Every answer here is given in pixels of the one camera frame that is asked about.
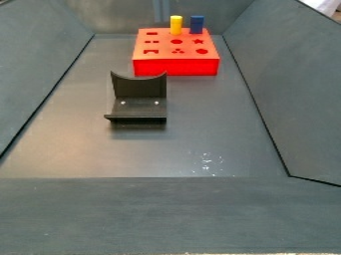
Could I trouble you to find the yellow cylinder peg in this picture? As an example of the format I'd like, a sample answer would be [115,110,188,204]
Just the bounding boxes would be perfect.
[170,15,182,35]

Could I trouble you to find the dark blue peg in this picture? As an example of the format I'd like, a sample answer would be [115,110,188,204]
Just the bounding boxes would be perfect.
[188,15,203,34]

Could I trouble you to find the black regrasp stand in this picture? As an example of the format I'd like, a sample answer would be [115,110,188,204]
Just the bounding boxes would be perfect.
[104,73,167,122]

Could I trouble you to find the red shape-sorting board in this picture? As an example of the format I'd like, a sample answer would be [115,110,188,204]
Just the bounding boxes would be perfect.
[132,28,219,76]

